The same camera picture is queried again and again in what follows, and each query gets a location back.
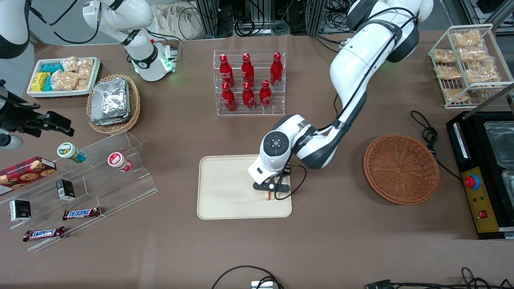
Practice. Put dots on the clear acrylic bottle rack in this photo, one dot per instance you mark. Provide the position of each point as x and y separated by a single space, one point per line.
257 112

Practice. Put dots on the beige snack bag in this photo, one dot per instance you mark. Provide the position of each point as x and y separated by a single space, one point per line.
64 81
482 74
455 95
466 39
69 63
447 72
443 56
82 83
470 54
85 65

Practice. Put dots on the teal snack packet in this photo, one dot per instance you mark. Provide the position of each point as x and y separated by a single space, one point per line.
48 84
52 67

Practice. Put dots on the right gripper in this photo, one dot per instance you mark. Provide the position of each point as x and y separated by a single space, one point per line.
17 119

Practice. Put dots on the white plastic bin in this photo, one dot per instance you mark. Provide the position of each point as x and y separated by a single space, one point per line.
60 94

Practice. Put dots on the triangular sandwich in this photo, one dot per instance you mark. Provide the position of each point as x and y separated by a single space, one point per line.
271 196

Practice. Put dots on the red strawberry yogurt cup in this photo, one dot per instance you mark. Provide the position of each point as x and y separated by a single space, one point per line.
118 161

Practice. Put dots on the grey metal lid frame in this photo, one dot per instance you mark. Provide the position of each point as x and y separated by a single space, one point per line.
490 97

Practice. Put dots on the red tartan cookie box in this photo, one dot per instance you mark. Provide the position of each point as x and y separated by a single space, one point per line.
24 170

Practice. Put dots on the small dark green carton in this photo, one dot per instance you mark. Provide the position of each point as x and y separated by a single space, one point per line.
20 210
65 189

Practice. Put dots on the red emergency stop button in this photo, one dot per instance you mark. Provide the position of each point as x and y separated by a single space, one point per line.
472 181

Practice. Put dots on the yellow snack packet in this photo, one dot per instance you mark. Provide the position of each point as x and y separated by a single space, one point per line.
39 81

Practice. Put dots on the brown Snickers bar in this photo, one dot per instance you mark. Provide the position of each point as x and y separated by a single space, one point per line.
81 213
44 233

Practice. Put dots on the clear acrylic stepped shelf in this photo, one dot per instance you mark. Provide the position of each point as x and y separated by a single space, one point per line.
104 180

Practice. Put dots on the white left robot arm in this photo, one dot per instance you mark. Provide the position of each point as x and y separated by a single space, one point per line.
361 60

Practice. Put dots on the brown round wicker basket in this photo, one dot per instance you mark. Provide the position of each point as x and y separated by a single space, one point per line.
401 168

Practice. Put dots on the aluminium frame rack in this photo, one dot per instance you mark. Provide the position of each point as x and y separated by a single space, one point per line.
478 12
257 12

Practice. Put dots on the small grey device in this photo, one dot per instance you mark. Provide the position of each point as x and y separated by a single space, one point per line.
262 284

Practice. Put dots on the red rocker switch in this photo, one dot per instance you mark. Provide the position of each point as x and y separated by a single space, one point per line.
482 214

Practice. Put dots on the light oval wicker basket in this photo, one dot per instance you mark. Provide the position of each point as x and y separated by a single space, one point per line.
134 104

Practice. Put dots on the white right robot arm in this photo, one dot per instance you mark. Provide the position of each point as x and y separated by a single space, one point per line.
120 16

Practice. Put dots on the red cola bottle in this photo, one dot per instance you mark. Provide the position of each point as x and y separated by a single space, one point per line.
276 69
265 96
229 98
248 97
226 70
247 69

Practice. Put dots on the white cloth bag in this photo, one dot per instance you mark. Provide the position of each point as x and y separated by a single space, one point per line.
176 22

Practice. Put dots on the cream plastic tray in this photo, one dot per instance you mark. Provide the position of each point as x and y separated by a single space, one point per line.
225 188

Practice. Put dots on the green sunflower lid cup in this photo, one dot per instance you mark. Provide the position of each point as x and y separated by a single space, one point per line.
70 151

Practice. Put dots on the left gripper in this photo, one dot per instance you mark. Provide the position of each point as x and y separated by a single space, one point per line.
287 171

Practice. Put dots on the black sealing machine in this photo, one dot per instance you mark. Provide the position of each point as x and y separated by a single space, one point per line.
474 140

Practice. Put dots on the steel food pan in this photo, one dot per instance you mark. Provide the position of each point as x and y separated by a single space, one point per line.
500 142
510 186

